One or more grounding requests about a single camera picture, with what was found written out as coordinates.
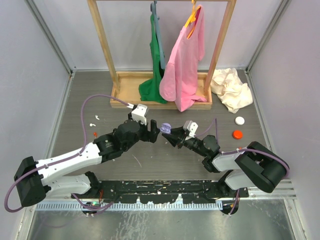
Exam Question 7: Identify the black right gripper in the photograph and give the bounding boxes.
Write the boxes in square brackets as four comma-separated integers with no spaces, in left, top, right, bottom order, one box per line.
[162,125,208,158]

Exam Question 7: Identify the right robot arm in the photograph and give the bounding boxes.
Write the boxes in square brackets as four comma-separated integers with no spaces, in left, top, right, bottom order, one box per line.
[162,127,290,197]

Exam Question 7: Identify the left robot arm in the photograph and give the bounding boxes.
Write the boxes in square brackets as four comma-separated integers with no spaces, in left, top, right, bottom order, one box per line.
[14,119,160,207]

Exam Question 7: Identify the green shirt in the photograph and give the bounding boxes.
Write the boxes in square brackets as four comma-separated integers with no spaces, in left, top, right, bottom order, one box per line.
[138,15,167,104]

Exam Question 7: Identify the pink t-shirt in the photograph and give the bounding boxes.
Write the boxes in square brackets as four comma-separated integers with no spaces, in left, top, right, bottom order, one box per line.
[159,5,207,112]

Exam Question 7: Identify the wooden clothes rack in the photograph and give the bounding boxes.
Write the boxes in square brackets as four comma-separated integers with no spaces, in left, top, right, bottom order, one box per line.
[87,0,236,112]

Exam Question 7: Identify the cream crumpled cloth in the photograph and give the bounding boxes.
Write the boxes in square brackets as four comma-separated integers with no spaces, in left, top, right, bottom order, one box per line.
[210,68,253,114]

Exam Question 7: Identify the grey clothes hanger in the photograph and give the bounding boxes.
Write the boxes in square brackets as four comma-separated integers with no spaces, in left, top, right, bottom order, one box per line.
[150,0,166,70]

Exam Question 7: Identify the yellow clothes hanger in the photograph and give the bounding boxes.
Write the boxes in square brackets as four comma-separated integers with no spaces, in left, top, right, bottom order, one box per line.
[184,0,201,39]

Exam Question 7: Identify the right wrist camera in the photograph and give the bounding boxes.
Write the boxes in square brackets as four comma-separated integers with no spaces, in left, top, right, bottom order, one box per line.
[183,120,198,140]

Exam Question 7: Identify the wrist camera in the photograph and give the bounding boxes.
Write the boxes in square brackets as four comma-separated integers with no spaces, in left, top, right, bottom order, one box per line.
[183,120,198,140]
[128,103,148,126]

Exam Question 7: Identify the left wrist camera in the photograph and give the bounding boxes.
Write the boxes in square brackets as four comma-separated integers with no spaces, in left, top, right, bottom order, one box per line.
[128,103,148,126]

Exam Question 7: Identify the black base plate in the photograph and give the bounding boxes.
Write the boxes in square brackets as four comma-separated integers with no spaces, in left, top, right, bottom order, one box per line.
[76,180,237,204]

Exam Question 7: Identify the slotted cable duct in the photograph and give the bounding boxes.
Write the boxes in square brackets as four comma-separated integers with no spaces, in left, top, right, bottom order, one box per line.
[35,200,223,212]

